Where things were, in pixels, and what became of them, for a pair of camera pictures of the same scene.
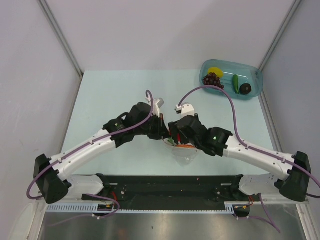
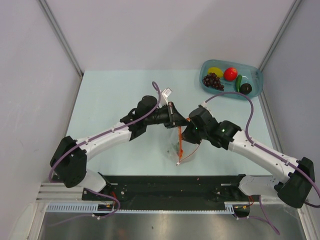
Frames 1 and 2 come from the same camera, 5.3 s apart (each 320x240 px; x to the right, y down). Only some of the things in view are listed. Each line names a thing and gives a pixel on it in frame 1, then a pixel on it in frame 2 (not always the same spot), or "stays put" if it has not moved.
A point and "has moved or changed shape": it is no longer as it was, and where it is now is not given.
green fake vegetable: [235, 81] has moved or changed shape
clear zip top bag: [185, 153] has moved or changed shape
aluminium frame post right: [280, 34] stays put
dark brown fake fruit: [245, 89] stays put
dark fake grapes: [211, 79] stays put
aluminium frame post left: [61, 35] stays put
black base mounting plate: [171, 192] stays put
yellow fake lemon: [217, 71] stays put
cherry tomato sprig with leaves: [171, 140] to [178, 147]
